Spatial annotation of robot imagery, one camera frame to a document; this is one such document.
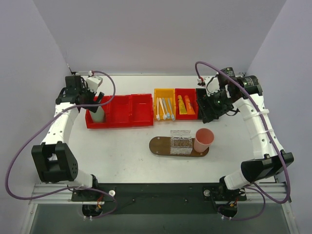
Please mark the white toothbrush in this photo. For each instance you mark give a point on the white toothbrush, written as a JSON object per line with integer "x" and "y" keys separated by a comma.
{"x": 164, "y": 116}
{"x": 157, "y": 109}

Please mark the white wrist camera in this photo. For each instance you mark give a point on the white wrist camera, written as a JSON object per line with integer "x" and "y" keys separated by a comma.
{"x": 210, "y": 84}
{"x": 93, "y": 82}

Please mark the black bin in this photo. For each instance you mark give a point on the black bin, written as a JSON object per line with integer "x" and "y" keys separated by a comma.
{"x": 200, "y": 100}

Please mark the yellow bin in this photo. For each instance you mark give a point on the yellow bin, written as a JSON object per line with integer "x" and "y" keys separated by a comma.
{"x": 164, "y": 93}

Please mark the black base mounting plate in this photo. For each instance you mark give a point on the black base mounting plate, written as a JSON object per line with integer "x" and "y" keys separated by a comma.
{"x": 167, "y": 198}

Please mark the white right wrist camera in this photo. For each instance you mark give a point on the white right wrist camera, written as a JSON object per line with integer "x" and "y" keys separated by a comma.
{"x": 210, "y": 84}

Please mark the pink cup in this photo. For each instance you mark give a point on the pink cup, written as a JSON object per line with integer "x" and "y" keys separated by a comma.
{"x": 203, "y": 139}

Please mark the brown oval wooden tray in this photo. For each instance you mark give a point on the brown oval wooden tray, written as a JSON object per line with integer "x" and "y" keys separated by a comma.
{"x": 161, "y": 146}

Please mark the yellow toothpaste tube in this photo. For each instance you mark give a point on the yellow toothpaste tube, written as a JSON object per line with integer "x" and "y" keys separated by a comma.
{"x": 181, "y": 105}

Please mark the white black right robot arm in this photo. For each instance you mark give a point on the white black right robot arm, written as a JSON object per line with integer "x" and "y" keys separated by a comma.
{"x": 226, "y": 92}

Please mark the clear textured glass holder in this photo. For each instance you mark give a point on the clear textured glass holder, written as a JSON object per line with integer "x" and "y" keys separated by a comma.
{"x": 181, "y": 142}

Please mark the orange toothpaste tube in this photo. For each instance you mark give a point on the orange toothpaste tube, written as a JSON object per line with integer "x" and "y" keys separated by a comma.
{"x": 189, "y": 107}

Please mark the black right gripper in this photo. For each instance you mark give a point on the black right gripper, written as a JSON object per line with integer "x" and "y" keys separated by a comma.
{"x": 209, "y": 107}

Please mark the green cup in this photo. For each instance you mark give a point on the green cup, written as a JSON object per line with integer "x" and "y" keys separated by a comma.
{"x": 98, "y": 116}

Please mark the red toothpaste bin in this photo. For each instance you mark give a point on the red toothpaste bin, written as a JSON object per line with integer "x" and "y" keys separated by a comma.
{"x": 191, "y": 93}

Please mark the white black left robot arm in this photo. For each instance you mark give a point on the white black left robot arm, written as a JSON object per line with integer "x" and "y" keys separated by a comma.
{"x": 54, "y": 161}

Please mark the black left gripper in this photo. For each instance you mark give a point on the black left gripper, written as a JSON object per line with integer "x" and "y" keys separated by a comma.
{"x": 88, "y": 99}

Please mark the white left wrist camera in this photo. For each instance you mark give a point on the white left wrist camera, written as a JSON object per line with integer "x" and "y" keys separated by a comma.
{"x": 93, "y": 82}

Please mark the aluminium table frame rail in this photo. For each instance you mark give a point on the aluminium table frame rail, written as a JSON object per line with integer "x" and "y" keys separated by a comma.
{"x": 92, "y": 197}

